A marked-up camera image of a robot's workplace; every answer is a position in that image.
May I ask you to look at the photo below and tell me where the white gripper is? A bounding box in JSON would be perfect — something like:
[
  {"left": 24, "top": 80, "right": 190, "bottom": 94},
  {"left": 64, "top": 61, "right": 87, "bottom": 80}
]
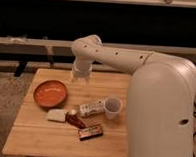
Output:
[{"left": 71, "top": 60, "right": 92, "bottom": 81}]

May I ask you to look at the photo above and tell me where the white ceramic cup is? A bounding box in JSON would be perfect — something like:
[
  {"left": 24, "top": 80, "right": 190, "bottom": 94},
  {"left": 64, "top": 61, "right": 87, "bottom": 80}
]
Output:
[{"left": 104, "top": 97, "right": 122, "bottom": 120}]

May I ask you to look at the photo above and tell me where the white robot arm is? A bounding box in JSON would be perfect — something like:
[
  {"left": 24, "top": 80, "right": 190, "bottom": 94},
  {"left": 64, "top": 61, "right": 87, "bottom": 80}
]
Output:
[{"left": 71, "top": 35, "right": 196, "bottom": 157}]

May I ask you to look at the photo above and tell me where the orange ceramic bowl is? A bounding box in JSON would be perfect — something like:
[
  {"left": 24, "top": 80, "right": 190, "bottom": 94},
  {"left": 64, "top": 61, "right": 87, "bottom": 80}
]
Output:
[{"left": 33, "top": 80, "right": 68, "bottom": 108}]

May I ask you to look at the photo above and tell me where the white plastic bottle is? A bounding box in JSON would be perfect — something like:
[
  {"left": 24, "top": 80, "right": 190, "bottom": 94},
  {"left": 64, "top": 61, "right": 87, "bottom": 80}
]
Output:
[{"left": 69, "top": 99, "right": 105, "bottom": 117}]

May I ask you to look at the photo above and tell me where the dark red snack wrapper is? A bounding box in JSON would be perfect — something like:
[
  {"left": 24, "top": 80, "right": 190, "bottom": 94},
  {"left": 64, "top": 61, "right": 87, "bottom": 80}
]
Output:
[{"left": 66, "top": 114, "right": 86, "bottom": 129}]

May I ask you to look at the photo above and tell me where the white sponge block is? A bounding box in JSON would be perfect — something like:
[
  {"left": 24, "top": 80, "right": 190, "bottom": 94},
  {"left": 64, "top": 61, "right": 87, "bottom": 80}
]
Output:
[{"left": 46, "top": 109, "right": 67, "bottom": 123}]

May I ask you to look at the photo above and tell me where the wooden table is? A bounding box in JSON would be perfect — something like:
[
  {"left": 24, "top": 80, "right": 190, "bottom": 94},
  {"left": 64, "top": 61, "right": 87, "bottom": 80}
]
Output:
[{"left": 3, "top": 68, "right": 130, "bottom": 157}]

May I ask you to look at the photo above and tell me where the brown chocolate bar box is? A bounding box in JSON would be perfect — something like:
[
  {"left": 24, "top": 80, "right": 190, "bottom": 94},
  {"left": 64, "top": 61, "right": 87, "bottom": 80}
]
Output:
[{"left": 78, "top": 124, "right": 103, "bottom": 141}]

